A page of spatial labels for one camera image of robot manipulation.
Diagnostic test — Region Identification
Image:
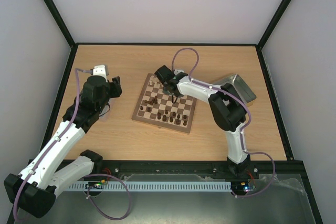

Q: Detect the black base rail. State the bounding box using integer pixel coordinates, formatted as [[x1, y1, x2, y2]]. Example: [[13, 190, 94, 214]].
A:
[[26, 158, 305, 183]]

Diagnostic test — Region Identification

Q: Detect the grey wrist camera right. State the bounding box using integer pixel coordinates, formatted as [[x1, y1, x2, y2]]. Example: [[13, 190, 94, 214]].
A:
[[174, 69, 184, 75]]

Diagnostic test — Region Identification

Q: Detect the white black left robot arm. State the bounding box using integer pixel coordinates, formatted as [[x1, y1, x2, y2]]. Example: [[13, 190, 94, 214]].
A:
[[4, 75, 122, 218]]

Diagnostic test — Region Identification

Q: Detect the metal tin lid left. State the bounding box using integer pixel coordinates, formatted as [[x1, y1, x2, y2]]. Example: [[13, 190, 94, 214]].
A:
[[99, 98, 115, 122]]

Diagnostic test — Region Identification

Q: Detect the dark placed piece far right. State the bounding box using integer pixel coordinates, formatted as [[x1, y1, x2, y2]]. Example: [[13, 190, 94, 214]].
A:
[[183, 115, 188, 126]]

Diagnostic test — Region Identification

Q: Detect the wooden chess board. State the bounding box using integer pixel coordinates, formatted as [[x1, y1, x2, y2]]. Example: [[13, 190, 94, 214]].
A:
[[132, 73, 197, 134]]

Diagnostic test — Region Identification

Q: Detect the dark placed piece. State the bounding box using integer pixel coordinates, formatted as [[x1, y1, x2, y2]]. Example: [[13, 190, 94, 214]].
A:
[[183, 115, 188, 126], [176, 114, 181, 125]]

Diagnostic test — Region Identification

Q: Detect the slotted white cable duct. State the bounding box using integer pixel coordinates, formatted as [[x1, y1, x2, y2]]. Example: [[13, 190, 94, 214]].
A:
[[66, 181, 232, 192]]

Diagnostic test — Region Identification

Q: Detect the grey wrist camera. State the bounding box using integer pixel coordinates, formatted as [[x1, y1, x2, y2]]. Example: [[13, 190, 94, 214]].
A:
[[91, 65, 109, 77], [174, 69, 184, 75]]

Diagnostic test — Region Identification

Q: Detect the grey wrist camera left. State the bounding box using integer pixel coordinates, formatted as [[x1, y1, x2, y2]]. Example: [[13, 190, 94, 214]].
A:
[[91, 65, 109, 77]]

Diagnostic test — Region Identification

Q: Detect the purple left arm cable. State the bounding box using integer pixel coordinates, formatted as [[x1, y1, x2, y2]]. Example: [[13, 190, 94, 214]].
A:
[[12, 68, 131, 220]]

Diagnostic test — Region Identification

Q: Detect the black enclosure frame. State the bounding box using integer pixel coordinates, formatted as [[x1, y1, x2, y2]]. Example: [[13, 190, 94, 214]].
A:
[[6, 0, 323, 224]]

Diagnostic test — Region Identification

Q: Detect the metal tin tray right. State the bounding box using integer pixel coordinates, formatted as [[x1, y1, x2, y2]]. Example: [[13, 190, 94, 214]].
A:
[[214, 73, 257, 107]]

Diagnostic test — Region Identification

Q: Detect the pile of dark pieces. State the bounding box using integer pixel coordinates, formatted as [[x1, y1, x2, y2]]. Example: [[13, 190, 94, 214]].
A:
[[143, 96, 158, 106]]

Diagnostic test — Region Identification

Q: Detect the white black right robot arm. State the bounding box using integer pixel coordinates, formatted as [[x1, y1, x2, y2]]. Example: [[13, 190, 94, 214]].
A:
[[154, 65, 250, 178]]

